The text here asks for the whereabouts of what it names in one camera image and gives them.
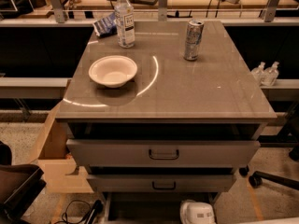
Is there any grey drawer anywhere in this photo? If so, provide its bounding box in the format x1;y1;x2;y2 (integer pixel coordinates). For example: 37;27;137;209
102;192;217;224
87;175;235;192
66;139;260;168

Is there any grey drawer cabinet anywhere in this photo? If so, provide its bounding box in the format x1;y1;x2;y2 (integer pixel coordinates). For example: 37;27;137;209
55;20;278;203

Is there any clear plastic water bottle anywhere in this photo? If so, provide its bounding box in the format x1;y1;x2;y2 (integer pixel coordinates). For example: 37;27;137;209
114;0;135;48

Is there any grey bottom drawer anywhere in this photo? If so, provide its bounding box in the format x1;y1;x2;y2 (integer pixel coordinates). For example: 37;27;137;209
102;192;217;224

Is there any clear pump bottle left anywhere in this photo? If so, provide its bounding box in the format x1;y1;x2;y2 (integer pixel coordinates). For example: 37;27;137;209
251;62;265;85

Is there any blue white snack bag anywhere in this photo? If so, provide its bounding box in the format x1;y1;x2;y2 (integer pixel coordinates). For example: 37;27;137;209
93;13;117;37

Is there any grey middle drawer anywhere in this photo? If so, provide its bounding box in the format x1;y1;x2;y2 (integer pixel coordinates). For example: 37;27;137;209
87;175;235;192

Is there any black floor cable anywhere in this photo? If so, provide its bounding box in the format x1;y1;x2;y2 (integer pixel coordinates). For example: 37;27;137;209
53;199;104;224

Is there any black bin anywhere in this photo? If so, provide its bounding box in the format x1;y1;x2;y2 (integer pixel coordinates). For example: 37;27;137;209
0;164;46;224

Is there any cardboard box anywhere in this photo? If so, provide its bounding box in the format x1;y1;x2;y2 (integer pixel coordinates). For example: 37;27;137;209
29;105;93;193

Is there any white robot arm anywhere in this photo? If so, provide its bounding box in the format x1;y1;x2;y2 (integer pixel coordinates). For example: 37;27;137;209
179;200;299;224

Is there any grey top drawer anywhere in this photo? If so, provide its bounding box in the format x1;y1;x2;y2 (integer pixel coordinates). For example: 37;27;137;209
66;139;260;168

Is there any white bowl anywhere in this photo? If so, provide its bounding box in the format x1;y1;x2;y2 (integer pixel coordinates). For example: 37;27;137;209
89;55;137;88

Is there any silver drink can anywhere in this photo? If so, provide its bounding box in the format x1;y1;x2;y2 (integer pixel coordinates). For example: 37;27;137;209
184;20;204;61

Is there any office chair base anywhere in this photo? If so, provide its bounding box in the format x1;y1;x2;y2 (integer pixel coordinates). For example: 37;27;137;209
249;171;299;190

